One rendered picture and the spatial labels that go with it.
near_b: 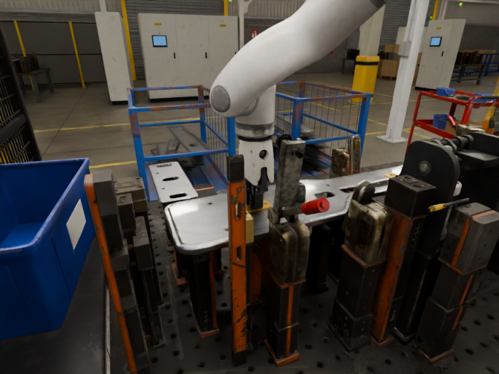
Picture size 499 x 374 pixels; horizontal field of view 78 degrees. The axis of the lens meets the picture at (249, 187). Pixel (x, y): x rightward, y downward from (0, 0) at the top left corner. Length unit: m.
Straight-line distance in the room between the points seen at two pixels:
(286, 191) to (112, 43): 7.93
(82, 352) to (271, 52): 0.49
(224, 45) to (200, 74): 0.96
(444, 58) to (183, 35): 7.48
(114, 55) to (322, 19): 7.92
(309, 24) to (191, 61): 8.07
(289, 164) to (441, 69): 10.92
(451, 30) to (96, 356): 11.28
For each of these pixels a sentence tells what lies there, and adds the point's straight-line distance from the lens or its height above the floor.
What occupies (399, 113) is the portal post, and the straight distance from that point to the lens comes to 5.23.
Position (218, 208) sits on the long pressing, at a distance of 0.76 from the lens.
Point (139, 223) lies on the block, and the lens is 0.73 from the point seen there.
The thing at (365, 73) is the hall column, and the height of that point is 0.74.
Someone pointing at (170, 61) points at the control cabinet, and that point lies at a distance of 8.49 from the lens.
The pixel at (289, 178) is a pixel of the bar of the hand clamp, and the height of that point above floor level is 1.15.
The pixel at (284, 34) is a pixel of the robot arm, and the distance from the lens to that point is 0.56.
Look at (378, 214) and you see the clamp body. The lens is 0.64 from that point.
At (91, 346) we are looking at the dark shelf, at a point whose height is 1.03.
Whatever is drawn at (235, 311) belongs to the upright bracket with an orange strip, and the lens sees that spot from 0.68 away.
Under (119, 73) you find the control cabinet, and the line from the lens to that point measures 8.39.
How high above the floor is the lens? 1.36
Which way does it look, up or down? 25 degrees down
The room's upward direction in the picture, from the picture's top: straight up
